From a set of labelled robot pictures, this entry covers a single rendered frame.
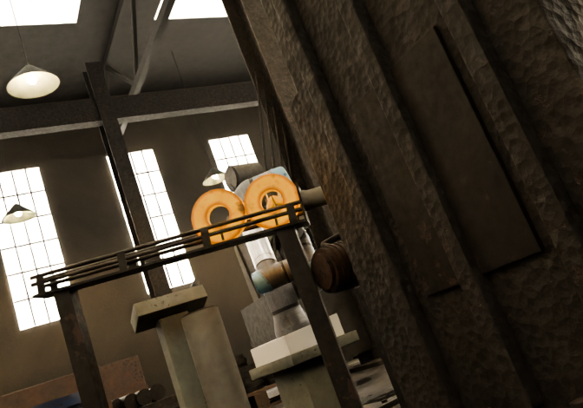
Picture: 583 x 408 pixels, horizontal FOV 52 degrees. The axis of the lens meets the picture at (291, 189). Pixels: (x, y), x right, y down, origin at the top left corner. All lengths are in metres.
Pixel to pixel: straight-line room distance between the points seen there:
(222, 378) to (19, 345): 11.60
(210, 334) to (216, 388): 0.15
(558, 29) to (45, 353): 12.79
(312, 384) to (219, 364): 0.52
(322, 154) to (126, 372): 4.08
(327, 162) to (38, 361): 12.14
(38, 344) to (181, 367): 11.41
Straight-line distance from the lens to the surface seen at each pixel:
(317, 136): 1.43
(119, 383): 5.28
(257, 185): 1.69
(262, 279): 1.91
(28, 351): 13.34
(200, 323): 1.86
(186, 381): 2.01
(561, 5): 1.02
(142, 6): 12.86
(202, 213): 1.71
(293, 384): 2.32
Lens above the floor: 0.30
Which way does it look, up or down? 14 degrees up
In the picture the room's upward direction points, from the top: 21 degrees counter-clockwise
